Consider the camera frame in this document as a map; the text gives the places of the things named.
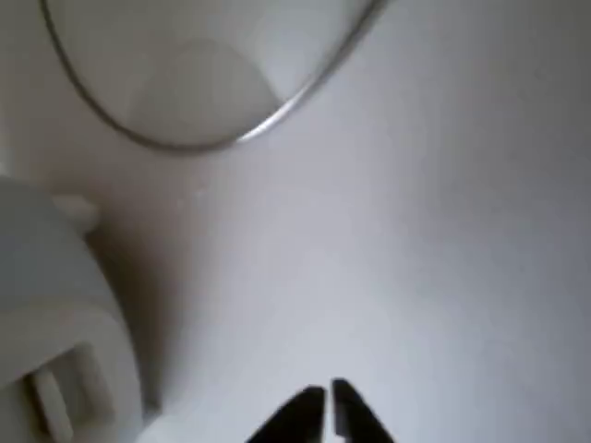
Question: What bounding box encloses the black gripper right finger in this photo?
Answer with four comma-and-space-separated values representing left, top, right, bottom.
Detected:
331, 377, 394, 443

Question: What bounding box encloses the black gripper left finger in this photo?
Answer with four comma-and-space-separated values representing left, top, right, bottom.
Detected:
247, 385, 327, 443

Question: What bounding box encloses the white bowl with metal rim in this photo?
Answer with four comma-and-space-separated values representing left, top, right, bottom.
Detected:
39, 0, 390, 152

